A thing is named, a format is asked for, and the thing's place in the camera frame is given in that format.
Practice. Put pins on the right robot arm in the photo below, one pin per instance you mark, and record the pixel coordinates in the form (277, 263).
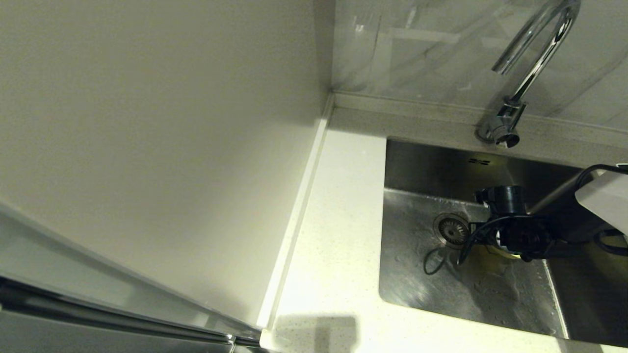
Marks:
(608, 201)

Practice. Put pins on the metal sink drain strainer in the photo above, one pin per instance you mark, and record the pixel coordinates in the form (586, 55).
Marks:
(451, 230)

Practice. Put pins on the white counter edge strip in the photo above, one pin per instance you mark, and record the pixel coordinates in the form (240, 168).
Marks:
(300, 206)

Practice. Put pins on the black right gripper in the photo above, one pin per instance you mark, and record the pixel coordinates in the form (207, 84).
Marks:
(525, 238)

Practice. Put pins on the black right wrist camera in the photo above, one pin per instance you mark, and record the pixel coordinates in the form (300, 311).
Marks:
(505, 201)

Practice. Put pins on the yellow bowl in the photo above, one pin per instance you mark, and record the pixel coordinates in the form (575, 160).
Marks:
(510, 254)

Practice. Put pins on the chrome gooseneck faucet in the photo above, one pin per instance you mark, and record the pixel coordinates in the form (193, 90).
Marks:
(510, 115)

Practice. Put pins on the stainless steel sink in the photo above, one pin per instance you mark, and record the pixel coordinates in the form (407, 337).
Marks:
(422, 289)

